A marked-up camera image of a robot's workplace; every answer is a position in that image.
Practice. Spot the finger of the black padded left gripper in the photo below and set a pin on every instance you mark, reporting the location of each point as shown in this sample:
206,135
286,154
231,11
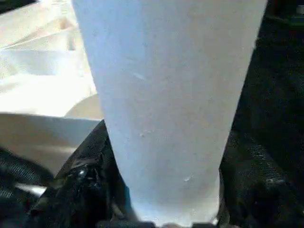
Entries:
19,166

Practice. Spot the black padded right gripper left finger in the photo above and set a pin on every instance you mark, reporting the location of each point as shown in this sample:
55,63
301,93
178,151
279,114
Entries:
80,185

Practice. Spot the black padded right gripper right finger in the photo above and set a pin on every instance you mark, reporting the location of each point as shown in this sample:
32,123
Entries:
256,185

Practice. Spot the white plastic table top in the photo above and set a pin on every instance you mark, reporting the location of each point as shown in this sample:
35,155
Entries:
35,133

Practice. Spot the white plastic table leg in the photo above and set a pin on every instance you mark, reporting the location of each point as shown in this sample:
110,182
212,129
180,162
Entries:
166,95

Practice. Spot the black mat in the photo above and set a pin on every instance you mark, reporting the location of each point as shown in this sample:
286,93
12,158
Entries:
273,83

